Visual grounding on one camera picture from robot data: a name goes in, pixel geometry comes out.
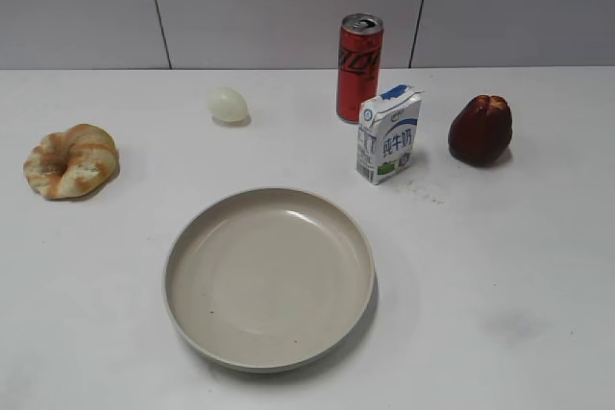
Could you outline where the white blue milk carton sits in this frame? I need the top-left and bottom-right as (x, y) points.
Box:
(357, 84), (422, 184)

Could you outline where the beige round plate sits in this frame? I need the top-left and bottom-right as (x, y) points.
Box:
(162, 187), (377, 374)

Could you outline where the white egg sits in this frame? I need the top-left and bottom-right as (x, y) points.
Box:
(208, 87), (249, 123)

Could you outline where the red soda can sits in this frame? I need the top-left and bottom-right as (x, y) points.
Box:
(336, 13), (384, 123)

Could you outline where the dark red wax apple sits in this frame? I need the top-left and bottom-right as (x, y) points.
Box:
(448, 95), (513, 166)

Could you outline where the twisted bread ring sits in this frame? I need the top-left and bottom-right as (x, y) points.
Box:
(23, 123), (120, 201)

